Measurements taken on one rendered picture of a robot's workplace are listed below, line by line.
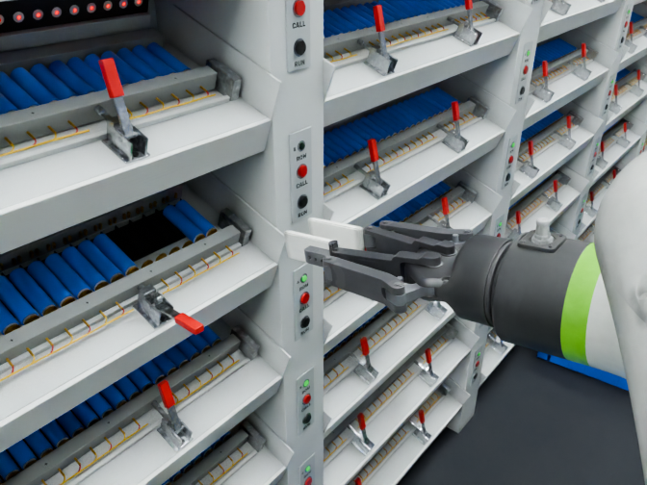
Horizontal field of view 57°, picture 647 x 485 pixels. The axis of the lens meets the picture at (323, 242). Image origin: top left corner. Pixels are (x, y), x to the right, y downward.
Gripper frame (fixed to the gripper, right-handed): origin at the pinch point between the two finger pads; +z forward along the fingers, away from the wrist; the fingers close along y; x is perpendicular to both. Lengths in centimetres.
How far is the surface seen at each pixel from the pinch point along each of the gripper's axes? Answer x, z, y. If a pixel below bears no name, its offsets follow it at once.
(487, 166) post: 17, 19, -77
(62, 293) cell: 2.6, 21.9, 18.5
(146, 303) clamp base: 5.6, 16.6, 12.1
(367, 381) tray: 47, 22, -31
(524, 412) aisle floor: 100, 18, -97
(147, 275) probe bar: 3.8, 19.0, 9.8
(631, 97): 27, 21, -193
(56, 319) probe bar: 3.7, 19.1, 21.0
